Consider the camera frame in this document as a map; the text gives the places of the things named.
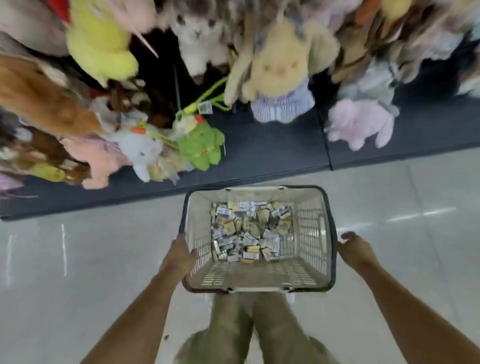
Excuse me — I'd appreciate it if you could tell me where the person's left hand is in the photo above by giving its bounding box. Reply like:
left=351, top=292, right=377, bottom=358
left=159, top=232, right=200, bottom=285

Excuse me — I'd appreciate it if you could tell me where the person's right hand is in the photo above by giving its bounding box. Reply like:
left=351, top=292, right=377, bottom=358
left=336, top=231, right=381, bottom=275

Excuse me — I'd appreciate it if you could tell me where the beige shopping basket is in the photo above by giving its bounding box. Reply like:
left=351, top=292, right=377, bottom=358
left=178, top=185, right=338, bottom=294

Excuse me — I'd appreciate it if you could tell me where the pile of erasers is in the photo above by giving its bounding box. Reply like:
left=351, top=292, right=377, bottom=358
left=210, top=199, right=294, bottom=264

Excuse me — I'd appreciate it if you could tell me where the person's left forearm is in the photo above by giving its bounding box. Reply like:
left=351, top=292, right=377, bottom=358
left=81, top=268, right=183, bottom=364

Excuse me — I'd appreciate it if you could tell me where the person's right forearm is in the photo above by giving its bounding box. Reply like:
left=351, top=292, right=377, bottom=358
left=358, top=262, right=480, bottom=364

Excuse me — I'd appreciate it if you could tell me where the dark display platform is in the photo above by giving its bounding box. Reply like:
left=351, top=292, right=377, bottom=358
left=0, top=30, right=480, bottom=222

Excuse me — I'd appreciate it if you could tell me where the row of plush toys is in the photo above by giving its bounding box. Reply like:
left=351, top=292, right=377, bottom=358
left=0, top=0, right=480, bottom=191

